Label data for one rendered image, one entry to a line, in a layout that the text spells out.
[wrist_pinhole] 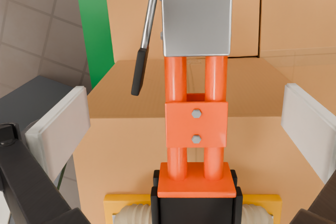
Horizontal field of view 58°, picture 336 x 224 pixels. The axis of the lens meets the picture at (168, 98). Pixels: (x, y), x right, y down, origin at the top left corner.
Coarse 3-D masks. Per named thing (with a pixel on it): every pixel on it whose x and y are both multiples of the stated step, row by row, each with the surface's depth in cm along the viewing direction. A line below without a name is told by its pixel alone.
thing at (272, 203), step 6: (246, 198) 49; (252, 198) 49; (258, 198) 49; (264, 198) 48; (270, 198) 48; (276, 198) 48; (258, 204) 48; (264, 204) 48; (270, 204) 48; (276, 204) 48; (270, 210) 49; (276, 210) 48; (276, 216) 49; (276, 222) 49
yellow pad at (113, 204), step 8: (104, 200) 49; (112, 200) 49; (120, 200) 49; (128, 200) 49; (136, 200) 49; (144, 200) 49; (104, 208) 50; (112, 208) 50; (120, 208) 50; (112, 216) 49
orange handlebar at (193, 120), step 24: (168, 72) 29; (216, 72) 29; (168, 96) 30; (192, 96) 32; (216, 96) 30; (168, 120) 30; (192, 120) 30; (216, 120) 30; (168, 144) 31; (192, 144) 31; (216, 144) 31; (168, 168) 33; (216, 168) 32
